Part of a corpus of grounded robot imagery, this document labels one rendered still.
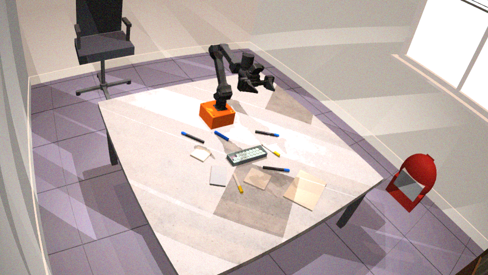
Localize keyboard with white letter keys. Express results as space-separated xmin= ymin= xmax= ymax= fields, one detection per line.
xmin=226 ymin=145 xmax=268 ymax=167

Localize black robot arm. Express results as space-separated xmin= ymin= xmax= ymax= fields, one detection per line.
xmin=208 ymin=43 xmax=265 ymax=111

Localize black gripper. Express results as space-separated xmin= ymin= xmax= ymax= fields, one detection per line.
xmin=237 ymin=73 xmax=275 ymax=94

